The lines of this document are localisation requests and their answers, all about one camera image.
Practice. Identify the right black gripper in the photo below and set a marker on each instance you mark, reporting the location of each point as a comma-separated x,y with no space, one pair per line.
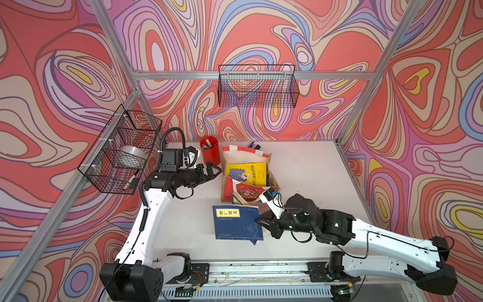
273,222

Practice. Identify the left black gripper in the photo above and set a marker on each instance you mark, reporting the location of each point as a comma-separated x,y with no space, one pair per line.
201,177

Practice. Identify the blue book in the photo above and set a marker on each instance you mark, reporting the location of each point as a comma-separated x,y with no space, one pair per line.
237,222

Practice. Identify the yellow cover book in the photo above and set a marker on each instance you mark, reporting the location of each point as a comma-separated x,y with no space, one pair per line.
256,174

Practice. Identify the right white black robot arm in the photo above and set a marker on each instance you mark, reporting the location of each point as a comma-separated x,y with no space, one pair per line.
362,249

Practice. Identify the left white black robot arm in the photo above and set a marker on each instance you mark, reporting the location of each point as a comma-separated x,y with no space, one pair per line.
135,274

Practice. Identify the red pen holder cup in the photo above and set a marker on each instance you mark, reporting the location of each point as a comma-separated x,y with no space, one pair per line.
210,150

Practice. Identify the white marker in basket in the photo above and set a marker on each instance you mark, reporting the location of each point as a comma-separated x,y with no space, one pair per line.
132,183

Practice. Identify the silver tape roll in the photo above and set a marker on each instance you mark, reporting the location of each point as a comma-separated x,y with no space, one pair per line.
130,157

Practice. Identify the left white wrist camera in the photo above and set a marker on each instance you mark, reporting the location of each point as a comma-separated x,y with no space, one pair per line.
190,156

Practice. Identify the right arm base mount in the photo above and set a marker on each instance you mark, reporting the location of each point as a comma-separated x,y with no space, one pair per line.
331,271

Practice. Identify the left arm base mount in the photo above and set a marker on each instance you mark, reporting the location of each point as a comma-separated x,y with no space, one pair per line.
193,272

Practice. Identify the left black wire basket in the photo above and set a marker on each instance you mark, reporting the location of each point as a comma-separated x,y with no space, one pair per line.
115,163

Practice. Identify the black wire basket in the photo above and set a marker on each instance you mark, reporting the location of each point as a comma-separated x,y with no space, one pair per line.
115,163
257,86

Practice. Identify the back black wire basket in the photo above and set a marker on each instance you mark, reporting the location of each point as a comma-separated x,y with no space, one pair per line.
257,86

